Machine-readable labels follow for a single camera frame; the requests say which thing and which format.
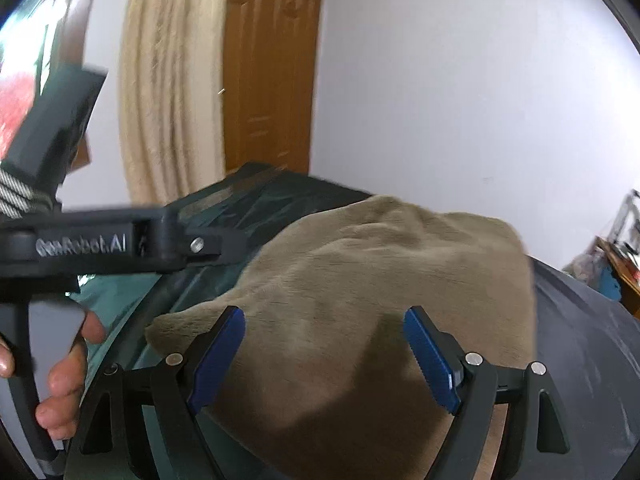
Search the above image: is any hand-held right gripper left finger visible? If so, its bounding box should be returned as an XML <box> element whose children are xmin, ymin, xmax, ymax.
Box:
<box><xmin>75</xmin><ymin>305</ymin><xmax>246</xmax><ymax>480</ymax></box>

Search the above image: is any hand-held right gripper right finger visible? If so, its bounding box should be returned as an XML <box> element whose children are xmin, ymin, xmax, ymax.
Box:
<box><xmin>404</xmin><ymin>306</ymin><xmax>571</xmax><ymax>480</ymax></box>

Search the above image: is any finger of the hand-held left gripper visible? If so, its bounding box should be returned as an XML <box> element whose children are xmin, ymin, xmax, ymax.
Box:
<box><xmin>167</xmin><ymin>212</ymin><xmax>249</xmax><ymax>273</ymax></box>

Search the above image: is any beige fleece garment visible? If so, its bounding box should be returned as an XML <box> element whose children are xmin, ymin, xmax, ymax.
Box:
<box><xmin>145</xmin><ymin>194</ymin><xmax>538</xmax><ymax>480</ymax></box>

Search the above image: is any person's left hand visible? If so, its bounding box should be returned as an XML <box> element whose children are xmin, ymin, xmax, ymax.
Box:
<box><xmin>0</xmin><ymin>310</ymin><xmax>107</xmax><ymax>442</ymax></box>

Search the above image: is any dark table cover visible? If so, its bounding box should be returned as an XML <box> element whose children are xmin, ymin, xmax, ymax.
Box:
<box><xmin>65</xmin><ymin>162</ymin><xmax>640</xmax><ymax>480</ymax></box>

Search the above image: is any bright window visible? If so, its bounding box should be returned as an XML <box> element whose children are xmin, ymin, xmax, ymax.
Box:
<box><xmin>0</xmin><ymin>0</ymin><xmax>66</xmax><ymax>161</ymax></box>

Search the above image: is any beige curtain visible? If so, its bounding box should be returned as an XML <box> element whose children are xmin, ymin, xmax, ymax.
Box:
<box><xmin>119</xmin><ymin>0</ymin><xmax>236</xmax><ymax>203</ymax></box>

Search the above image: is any translucent plastic bag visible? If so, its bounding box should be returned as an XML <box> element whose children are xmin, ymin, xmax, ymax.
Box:
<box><xmin>565</xmin><ymin>250</ymin><xmax>608</xmax><ymax>281</ymax></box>

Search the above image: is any brown wooden door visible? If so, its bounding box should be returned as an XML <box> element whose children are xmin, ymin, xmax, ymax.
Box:
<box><xmin>222</xmin><ymin>0</ymin><xmax>326</xmax><ymax>173</ymax></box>

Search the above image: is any blue storage box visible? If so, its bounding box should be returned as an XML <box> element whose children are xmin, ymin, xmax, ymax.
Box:
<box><xmin>600</xmin><ymin>265</ymin><xmax>621</xmax><ymax>301</ymax></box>

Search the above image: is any wooden desk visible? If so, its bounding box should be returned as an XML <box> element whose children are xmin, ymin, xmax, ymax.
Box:
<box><xmin>595</xmin><ymin>237</ymin><xmax>640</xmax><ymax>318</ymax></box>

